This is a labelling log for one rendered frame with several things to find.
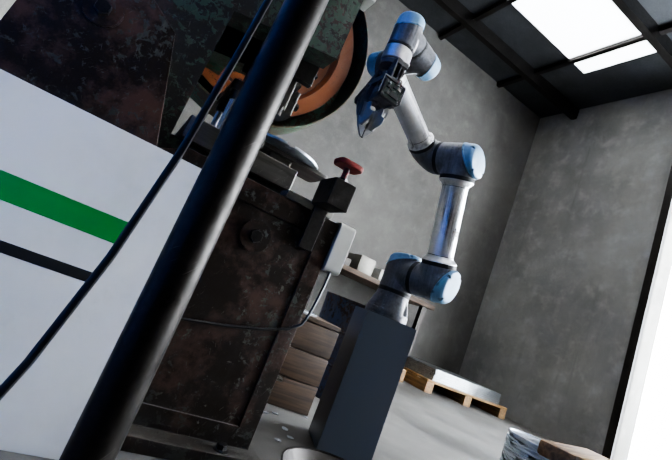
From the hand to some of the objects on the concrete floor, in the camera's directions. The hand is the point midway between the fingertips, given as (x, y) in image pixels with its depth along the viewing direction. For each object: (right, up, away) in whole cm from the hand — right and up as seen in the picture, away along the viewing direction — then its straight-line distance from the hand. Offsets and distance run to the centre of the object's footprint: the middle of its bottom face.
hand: (361, 133), depth 113 cm
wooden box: (-41, -92, +66) cm, 120 cm away
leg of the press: (-64, -61, -27) cm, 93 cm away
